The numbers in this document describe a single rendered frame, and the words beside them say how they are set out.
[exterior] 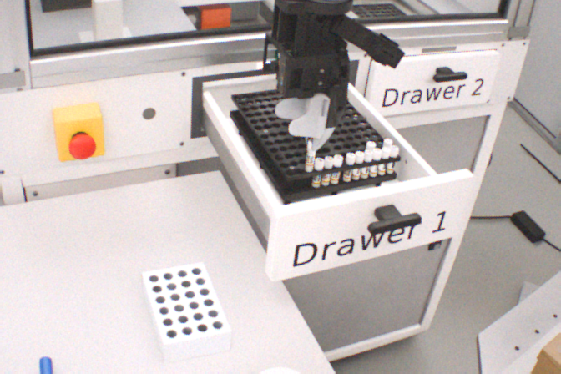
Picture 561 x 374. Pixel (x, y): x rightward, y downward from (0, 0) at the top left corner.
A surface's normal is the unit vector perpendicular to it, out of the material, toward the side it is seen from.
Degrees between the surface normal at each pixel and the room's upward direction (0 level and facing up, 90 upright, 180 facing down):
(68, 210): 0
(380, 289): 90
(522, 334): 0
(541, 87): 90
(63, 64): 90
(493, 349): 0
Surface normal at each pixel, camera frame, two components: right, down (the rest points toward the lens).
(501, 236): 0.10, -0.81
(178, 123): 0.39, 0.56
